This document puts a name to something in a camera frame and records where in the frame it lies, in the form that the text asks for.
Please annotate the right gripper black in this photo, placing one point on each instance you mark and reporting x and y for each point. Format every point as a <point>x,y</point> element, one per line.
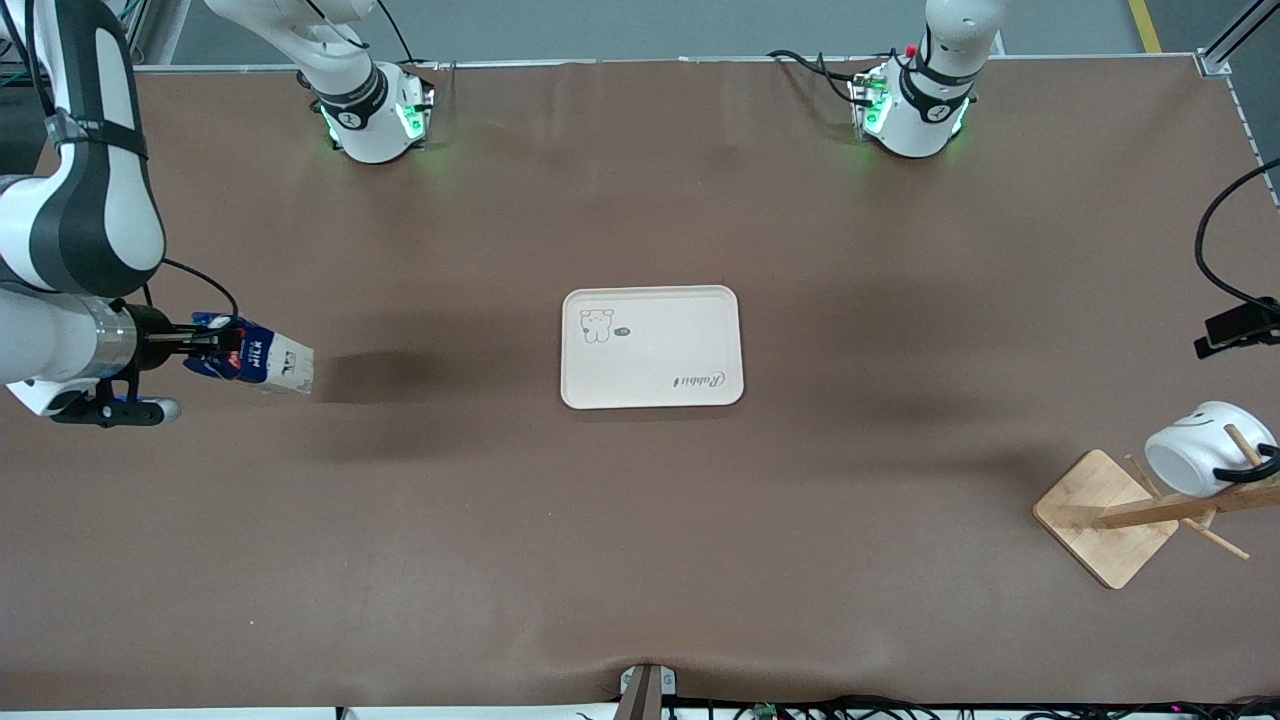
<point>154,338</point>

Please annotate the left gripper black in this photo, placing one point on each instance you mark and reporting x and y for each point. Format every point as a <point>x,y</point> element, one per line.
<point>1241,322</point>

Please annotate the blue white milk carton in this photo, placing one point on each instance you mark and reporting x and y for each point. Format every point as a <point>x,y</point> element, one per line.
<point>275,365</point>

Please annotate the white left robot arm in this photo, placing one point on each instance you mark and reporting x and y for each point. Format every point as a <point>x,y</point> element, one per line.
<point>920,110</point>

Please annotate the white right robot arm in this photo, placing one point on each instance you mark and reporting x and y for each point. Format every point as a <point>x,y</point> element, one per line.
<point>90,220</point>

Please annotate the wooden cup rack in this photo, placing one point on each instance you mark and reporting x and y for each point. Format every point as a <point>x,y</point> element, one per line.
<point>1100,510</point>

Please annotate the cream tray with bear print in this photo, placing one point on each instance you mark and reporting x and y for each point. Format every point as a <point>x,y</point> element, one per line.
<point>650,350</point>

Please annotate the aluminium frame post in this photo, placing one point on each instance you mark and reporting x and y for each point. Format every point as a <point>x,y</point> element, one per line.
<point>160,30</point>
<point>1235,40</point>

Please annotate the metal bracket at table edge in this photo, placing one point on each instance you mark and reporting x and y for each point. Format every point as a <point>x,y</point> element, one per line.
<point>647,690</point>

